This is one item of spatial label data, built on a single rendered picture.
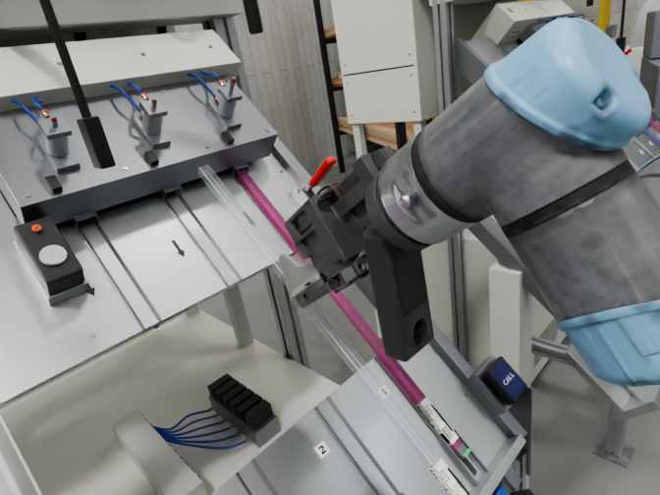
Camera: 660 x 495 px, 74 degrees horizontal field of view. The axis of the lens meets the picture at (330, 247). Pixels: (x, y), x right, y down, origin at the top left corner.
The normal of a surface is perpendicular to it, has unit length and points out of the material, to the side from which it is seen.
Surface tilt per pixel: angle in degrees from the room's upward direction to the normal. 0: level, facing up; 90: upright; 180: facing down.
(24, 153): 44
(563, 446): 0
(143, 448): 0
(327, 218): 56
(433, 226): 123
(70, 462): 0
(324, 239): 90
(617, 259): 71
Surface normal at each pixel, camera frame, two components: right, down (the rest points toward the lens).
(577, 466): -0.16, -0.91
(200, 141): 0.37, -0.54
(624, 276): -0.36, 0.09
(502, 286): -0.70, 0.38
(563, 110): -0.53, 0.54
